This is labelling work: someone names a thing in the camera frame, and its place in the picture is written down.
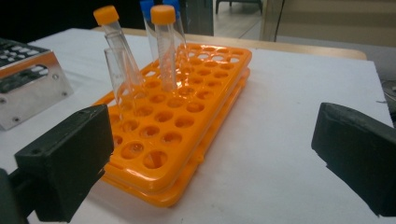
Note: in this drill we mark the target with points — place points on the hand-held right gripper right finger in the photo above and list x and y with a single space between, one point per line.
358 155

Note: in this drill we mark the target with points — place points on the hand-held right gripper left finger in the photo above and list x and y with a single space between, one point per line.
65 161

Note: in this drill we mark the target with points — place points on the silver metal tube rack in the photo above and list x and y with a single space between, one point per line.
31 102

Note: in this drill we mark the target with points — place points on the orange plastic tube rack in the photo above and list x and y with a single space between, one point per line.
204 121

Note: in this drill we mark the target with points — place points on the orange-capped clear test tube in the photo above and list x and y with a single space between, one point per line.
162 14
106 15

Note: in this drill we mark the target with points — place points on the blue-capped clear test tube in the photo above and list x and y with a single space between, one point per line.
146 7
176 7

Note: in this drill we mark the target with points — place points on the white board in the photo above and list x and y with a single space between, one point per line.
280 109

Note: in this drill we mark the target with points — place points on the wooden table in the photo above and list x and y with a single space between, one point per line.
280 45

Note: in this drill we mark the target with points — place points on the wooden cabinet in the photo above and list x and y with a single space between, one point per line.
336 18

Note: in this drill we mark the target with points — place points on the dark furniture legs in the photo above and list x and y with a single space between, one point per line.
238 3

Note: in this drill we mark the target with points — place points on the dark cabinet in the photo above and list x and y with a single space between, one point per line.
199 15

